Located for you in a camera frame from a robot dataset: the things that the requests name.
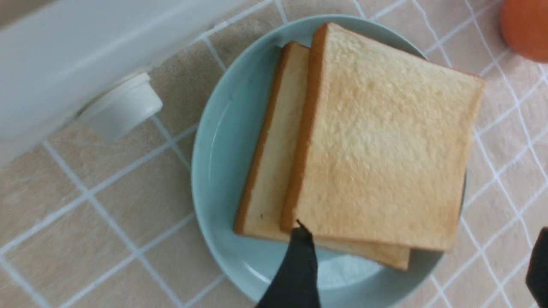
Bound orange persimmon with green leaf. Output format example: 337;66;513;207
500;0;548;64

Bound toast slice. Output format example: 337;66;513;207
233;41;411;272
280;23;485;251

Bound white two-slot toaster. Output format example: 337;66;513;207
0;0;240;167

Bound orange checkered tablecloth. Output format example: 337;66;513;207
1;0;547;308

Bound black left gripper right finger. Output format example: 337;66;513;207
526;227;548;308

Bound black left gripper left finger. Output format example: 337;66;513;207
256;220;321;308

